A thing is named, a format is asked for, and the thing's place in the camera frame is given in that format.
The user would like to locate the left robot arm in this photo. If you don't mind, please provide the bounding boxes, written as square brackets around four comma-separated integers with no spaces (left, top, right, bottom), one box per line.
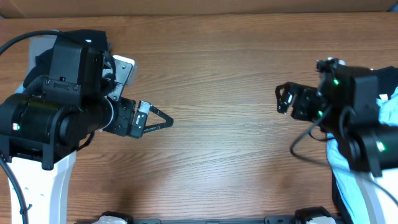
[1,35,174,223]

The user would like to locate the black garment under pile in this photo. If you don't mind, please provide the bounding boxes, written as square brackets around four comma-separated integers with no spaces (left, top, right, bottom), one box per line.
[332,67,397,223]

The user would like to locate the black t-shirt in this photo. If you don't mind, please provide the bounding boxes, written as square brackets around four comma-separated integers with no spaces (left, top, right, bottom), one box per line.
[26,30,109,88]

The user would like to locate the folded grey trousers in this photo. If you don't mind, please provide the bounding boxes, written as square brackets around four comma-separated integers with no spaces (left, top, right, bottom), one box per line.
[15,35,57,93]

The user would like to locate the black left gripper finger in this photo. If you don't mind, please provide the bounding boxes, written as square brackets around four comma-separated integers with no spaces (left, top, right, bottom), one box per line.
[143,105,174,134]
[129,100,151,139]

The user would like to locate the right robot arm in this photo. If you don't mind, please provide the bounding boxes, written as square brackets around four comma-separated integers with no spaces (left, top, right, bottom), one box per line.
[275,58,397,223]

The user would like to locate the light blue printed t-shirt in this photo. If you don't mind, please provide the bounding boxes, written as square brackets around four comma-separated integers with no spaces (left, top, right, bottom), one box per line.
[325,86,398,224]

